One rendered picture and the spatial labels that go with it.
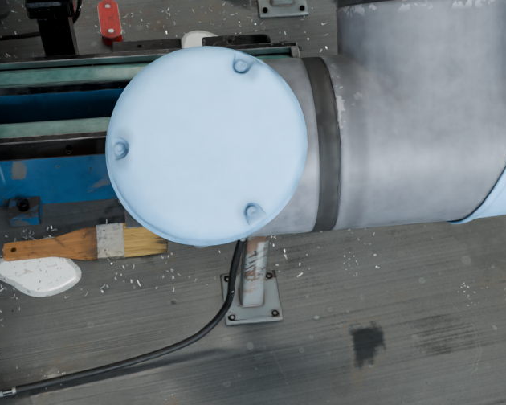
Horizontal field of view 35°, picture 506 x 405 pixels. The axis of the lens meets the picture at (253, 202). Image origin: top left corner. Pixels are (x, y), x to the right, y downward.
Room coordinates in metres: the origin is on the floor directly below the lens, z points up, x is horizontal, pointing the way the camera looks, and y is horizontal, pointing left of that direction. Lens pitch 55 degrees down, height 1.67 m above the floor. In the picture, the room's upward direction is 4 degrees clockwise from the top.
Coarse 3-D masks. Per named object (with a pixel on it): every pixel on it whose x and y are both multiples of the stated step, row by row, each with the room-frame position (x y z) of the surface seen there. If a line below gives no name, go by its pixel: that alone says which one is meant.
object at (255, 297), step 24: (240, 240) 0.44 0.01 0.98; (264, 240) 0.46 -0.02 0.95; (264, 264) 0.46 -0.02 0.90; (240, 288) 0.47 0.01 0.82; (264, 288) 0.48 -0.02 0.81; (240, 312) 0.44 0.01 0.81; (264, 312) 0.45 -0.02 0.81; (192, 336) 0.40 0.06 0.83; (144, 360) 0.37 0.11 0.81; (24, 384) 0.33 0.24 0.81; (48, 384) 0.34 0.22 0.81
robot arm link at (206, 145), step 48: (192, 48) 0.26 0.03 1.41; (144, 96) 0.24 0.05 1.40; (192, 96) 0.24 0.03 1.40; (240, 96) 0.24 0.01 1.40; (288, 96) 0.24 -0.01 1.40; (144, 144) 0.22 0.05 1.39; (192, 144) 0.22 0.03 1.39; (240, 144) 0.22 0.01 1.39; (288, 144) 0.23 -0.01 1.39; (144, 192) 0.20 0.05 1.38; (192, 192) 0.21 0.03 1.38; (240, 192) 0.21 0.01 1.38; (288, 192) 0.21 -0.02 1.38; (192, 240) 0.20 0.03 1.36
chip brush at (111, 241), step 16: (112, 224) 0.56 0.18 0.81; (32, 240) 0.52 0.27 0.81; (48, 240) 0.53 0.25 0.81; (64, 240) 0.53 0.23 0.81; (80, 240) 0.53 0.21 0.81; (96, 240) 0.53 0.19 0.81; (112, 240) 0.53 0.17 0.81; (128, 240) 0.53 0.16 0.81; (144, 240) 0.54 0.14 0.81; (160, 240) 0.54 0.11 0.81; (16, 256) 0.50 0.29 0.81; (32, 256) 0.50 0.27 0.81; (48, 256) 0.51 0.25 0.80; (64, 256) 0.51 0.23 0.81; (80, 256) 0.51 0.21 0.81; (96, 256) 0.51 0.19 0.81; (112, 256) 0.51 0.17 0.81; (128, 256) 0.51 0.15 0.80
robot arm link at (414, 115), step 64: (448, 0) 0.29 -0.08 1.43; (320, 64) 0.28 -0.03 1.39; (384, 64) 0.27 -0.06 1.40; (448, 64) 0.27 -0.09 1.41; (320, 128) 0.24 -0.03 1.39; (384, 128) 0.25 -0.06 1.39; (448, 128) 0.25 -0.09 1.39; (320, 192) 0.22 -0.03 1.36; (384, 192) 0.23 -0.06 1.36; (448, 192) 0.23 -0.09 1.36
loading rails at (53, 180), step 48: (240, 48) 0.77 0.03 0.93; (288, 48) 0.78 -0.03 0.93; (0, 96) 0.68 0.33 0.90; (48, 96) 0.69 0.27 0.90; (96, 96) 0.70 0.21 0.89; (0, 144) 0.58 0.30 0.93; (48, 144) 0.59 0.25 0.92; (96, 144) 0.60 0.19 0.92; (0, 192) 0.58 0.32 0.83; (48, 192) 0.59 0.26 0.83; (96, 192) 0.60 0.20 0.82
